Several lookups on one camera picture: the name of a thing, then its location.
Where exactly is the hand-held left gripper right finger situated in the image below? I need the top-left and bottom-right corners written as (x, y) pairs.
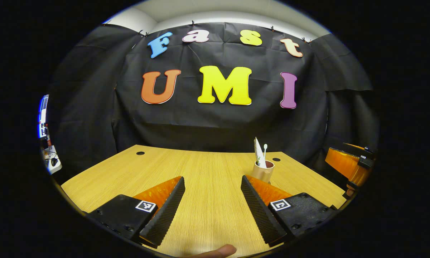
top-left (241, 175), bottom-right (339, 248)

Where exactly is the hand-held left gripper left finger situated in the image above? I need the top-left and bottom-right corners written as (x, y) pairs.
top-left (88, 176), bottom-right (186, 248)

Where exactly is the beige cup with brown inside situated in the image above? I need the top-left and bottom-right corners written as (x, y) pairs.
top-left (251, 160), bottom-right (275, 184)

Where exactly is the white toothpaste tube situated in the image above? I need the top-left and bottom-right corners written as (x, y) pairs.
top-left (254, 137), bottom-right (267, 168)

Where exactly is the wooden desktop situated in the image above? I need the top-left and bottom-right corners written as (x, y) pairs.
top-left (61, 144), bottom-right (347, 258)

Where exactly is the computer monitor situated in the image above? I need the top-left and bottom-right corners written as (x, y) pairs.
top-left (38, 94), bottom-right (50, 139)

